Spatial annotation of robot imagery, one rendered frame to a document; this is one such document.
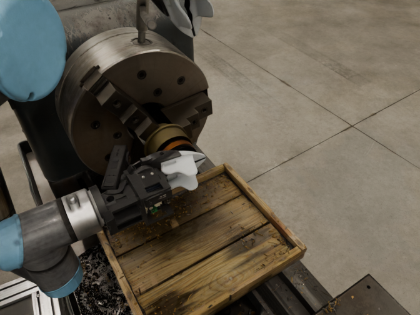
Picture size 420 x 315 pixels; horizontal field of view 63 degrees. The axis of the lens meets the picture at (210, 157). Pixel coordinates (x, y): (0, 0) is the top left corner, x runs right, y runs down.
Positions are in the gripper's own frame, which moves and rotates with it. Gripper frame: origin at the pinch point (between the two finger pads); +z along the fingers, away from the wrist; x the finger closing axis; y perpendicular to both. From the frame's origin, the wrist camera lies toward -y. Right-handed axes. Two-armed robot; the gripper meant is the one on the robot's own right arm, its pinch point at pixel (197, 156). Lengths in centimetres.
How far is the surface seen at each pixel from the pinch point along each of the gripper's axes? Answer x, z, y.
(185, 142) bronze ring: 3.0, -1.4, -1.6
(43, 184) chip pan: -54, -32, -67
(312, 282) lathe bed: -21.8, 12.8, 24.2
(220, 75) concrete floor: -109, 119, -177
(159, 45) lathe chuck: 14.4, 1.9, -17.7
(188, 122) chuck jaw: 2.1, 2.4, -7.6
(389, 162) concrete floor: -109, 155, -34
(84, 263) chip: -50, -28, -23
